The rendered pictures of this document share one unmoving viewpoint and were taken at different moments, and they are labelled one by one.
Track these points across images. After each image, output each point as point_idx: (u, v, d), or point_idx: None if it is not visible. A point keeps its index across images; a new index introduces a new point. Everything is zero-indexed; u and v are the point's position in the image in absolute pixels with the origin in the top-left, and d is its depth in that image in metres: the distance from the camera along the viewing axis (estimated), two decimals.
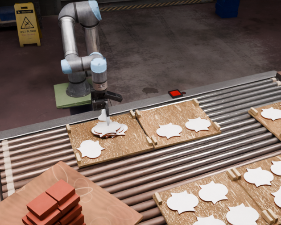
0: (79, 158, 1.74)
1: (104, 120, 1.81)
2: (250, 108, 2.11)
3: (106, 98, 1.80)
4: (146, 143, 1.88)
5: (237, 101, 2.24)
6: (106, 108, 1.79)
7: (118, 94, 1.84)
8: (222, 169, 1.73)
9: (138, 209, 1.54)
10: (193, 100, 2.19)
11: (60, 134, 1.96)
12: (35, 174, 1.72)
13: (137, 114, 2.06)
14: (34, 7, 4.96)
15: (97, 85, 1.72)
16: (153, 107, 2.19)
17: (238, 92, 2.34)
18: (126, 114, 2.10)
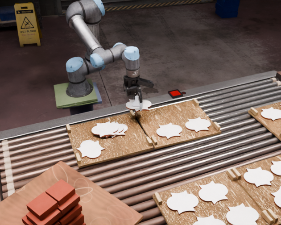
0: (79, 158, 1.74)
1: (138, 106, 1.90)
2: (250, 108, 2.11)
3: (139, 85, 1.87)
4: (146, 143, 1.88)
5: (237, 101, 2.24)
6: (139, 95, 1.87)
7: (150, 80, 1.92)
8: (222, 169, 1.73)
9: (138, 209, 1.54)
10: (193, 100, 2.19)
11: (60, 134, 1.96)
12: (35, 174, 1.72)
13: (137, 114, 2.06)
14: (34, 7, 4.96)
15: (131, 72, 1.80)
16: (153, 107, 2.19)
17: (238, 92, 2.34)
18: (126, 114, 2.10)
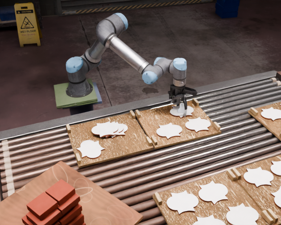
0: (79, 158, 1.74)
1: (182, 112, 2.04)
2: (250, 108, 2.11)
3: (184, 93, 2.02)
4: (146, 143, 1.88)
5: (237, 101, 2.24)
6: (185, 102, 2.01)
7: (193, 89, 2.07)
8: (222, 169, 1.73)
9: (138, 209, 1.54)
10: (193, 100, 2.19)
11: (60, 134, 1.96)
12: (35, 174, 1.72)
13: (137, 114, 2.06)
14: (34, 7, 4.96)
15: (179, 81, 1.94)
16: (153, 107, 2.19)
17: (238, 92, 2.34)
18: (126, 114, 2.10)
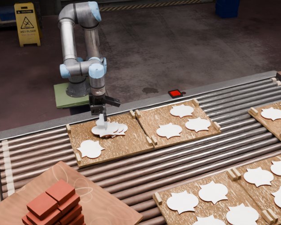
0: (79, 158, 1.74)
1: (102, 124, 1.82)
2: (250, 108, 2.11)
3: (104, 103, 1.81)
4: (146, 143, 1.88)
5: (237, 101, 2.24)
6: (104, 113, 1.80)
7: (117, 99, 1.86)
8: (222, 169, 1.73)
9: (138, 209, 1.54)
10: (193, 100, 2.19)
11: (60, 134, 1.96)
12: (35, 174, 1.72)
13: (137, 114, 2.06)
14: (34, 7, 4.96)
15: (95, 90, 1.74)
16: (153, 107, 2.19)
17: (238, 92, 2.34)
18: (126, 114, 2.10)
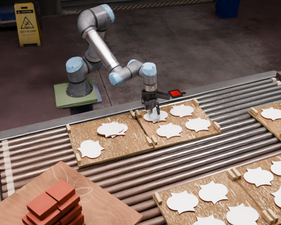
0: (79, 158, 1.74)
1: (155, 118, 2.00)
2: (250, 108, 2.11)
3: (156, 98, 1.97)
4: (146, 143, 1.88)
5: (237, 101, 2.24)
6: (157, 107, 1.96)
7: (166, 93, 2.01)
8: (222, 169, 1.73)
9: (138, 209, 1.54)
10: (193, 100, 2.19)
11: (60, 134, 1.96)
12: (35, 174, 1.72)
13: (137, 114, 2.06)
14: (34, 7, 4.96)
15: (149, 87, 1.89)
16: None
17: (238, 92, 2.34)
18: (126, 114, 2.10)
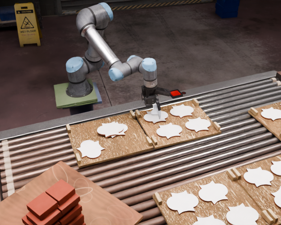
0: (79, 158, 1.74)
1: (156, 114, 1.97)
2: (250, 108, 2.11)
3: (156, 94, 1.95)
4: (146, 143, 1.88)
5: (237, 101, 2.24)
6: (157, 102, 1.94)
7: (166, 89, 2.00)
8: (222, 169, 1.73)
9: (138, 209, 1.54)
10: (193, 100, 2.19)
11: (60, 134, 1.96)
12: (35, 174, 1.72)
13: (137, 114, 2.06)
14: (34, 7, 4.96)
15: (149, 82, 1.88)
16: (153, 107, 2.19)
17: (238, 92, 2.34)
18: (126, 114, 2.10)
